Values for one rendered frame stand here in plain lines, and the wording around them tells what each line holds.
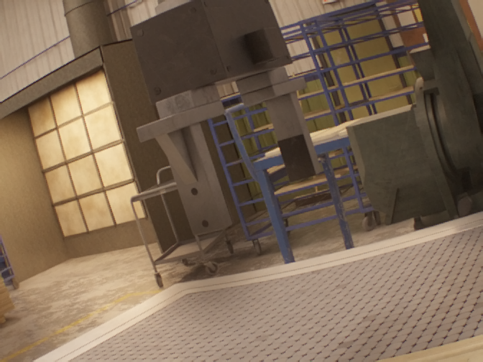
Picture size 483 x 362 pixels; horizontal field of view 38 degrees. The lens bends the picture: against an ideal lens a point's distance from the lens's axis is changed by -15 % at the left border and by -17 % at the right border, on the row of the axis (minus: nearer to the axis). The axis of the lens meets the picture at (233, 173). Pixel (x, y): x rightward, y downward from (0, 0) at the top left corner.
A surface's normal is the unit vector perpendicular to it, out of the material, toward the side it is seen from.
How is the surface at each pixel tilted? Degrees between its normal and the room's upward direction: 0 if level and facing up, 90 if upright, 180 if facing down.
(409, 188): 125
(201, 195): 90
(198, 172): 90
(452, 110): 85
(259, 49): 90
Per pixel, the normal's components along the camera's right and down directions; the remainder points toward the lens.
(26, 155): 0.82, -0.22
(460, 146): -0.37, 0.47
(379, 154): -0.47, 0.22
